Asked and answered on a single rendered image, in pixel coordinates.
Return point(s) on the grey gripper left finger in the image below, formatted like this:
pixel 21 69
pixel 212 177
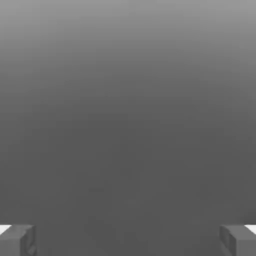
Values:
pixel 14 242

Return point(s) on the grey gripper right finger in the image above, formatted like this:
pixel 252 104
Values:
pixel 240 242

